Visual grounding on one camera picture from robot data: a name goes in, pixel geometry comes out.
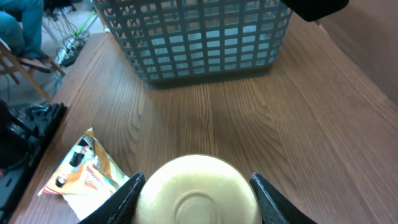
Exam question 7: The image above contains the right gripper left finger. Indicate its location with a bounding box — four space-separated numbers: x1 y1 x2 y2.
79 172 146 224

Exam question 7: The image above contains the seated person in teal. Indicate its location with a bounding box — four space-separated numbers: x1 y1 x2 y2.
1 0 44 59

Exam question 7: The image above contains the grey plastic shopping basket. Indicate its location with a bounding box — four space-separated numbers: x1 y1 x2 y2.
93 0 293 82

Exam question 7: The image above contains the wooden chair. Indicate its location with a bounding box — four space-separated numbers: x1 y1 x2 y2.
1 42 66 105

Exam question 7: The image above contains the white conditioner tube gold cap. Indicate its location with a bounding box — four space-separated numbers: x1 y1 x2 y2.
132 154 262 224

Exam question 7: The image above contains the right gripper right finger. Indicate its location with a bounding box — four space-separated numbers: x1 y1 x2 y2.
250 173 316 224

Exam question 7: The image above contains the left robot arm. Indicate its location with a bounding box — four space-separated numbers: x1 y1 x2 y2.
281 0 349 22

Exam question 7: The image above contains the cream snack bag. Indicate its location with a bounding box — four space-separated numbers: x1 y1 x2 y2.
38 128 129 220

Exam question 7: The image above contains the power strip with cables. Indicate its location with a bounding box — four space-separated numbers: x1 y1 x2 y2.
42 7 98 67

